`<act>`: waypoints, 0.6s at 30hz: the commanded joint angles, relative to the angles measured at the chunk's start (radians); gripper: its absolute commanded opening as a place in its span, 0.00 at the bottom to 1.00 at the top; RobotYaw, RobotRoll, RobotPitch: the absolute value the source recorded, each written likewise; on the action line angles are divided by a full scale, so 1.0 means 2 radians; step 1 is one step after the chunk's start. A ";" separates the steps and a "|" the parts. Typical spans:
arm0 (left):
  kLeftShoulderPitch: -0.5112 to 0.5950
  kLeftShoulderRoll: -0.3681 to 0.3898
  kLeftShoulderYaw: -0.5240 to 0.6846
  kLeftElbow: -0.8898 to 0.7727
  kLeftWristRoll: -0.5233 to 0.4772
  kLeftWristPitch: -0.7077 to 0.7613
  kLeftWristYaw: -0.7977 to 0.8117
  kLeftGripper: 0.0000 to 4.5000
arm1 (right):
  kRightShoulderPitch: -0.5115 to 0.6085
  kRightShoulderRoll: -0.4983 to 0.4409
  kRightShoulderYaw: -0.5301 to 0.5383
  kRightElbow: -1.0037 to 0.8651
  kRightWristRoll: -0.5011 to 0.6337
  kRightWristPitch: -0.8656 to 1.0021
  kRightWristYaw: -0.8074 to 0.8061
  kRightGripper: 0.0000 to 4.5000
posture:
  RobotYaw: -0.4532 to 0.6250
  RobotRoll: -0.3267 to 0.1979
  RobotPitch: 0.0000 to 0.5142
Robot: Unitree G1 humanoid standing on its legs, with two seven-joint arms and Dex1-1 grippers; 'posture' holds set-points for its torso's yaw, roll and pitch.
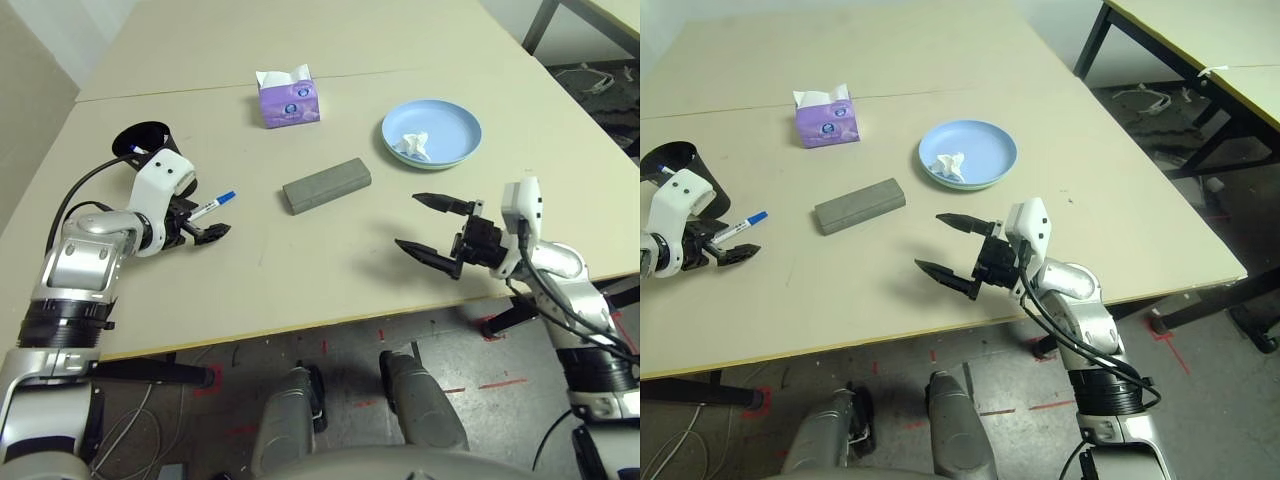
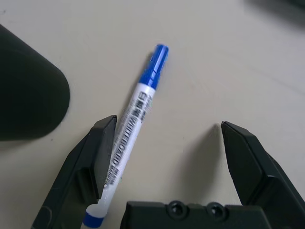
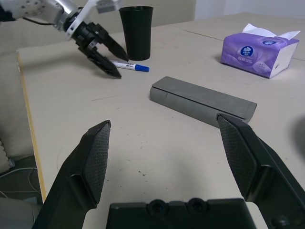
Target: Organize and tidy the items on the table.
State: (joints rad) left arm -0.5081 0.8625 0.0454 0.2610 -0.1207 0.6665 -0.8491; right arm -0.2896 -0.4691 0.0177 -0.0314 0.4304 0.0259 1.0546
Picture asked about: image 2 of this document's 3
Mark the blue cap whiteboard marker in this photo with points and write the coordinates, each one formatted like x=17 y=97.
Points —
x=140 y=95

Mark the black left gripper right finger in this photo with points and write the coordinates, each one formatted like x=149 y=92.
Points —
x=257 y=171

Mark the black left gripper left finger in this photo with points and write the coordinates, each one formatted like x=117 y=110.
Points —
x=76 y=171

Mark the black plastic cup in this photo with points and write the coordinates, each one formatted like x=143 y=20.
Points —
x=28 y=95

